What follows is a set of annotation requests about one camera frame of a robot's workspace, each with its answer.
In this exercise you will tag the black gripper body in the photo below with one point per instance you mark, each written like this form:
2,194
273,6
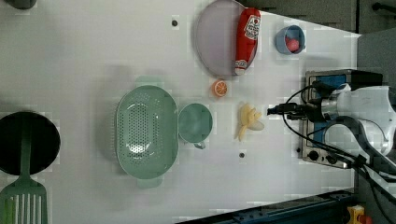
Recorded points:
305,112

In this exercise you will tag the grey round plate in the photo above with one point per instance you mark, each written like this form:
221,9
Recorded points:
215,36

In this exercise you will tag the green spatula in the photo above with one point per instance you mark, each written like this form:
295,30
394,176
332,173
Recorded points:
24,200

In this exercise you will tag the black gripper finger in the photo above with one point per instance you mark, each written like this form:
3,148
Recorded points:
277,110

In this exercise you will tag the green perforated colander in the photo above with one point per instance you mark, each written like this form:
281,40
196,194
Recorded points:
146,132

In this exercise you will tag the red ketchup bottle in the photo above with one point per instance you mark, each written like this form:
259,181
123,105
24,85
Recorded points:
247,34

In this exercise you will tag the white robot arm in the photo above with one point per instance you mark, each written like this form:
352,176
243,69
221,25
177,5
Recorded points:
359,124

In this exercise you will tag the black cup upper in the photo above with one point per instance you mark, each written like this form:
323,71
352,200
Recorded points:
21,4

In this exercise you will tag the pink round toy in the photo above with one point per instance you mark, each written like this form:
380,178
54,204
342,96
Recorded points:
292,44

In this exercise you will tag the orange slice toy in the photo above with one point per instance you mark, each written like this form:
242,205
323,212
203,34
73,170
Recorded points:
219,88

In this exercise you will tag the green mug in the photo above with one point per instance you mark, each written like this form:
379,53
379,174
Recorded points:
195,124

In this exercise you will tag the blue bowl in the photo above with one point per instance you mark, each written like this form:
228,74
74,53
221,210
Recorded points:
292,31

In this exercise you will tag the peeled toy banana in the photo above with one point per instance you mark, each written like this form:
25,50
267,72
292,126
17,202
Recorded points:
248,119

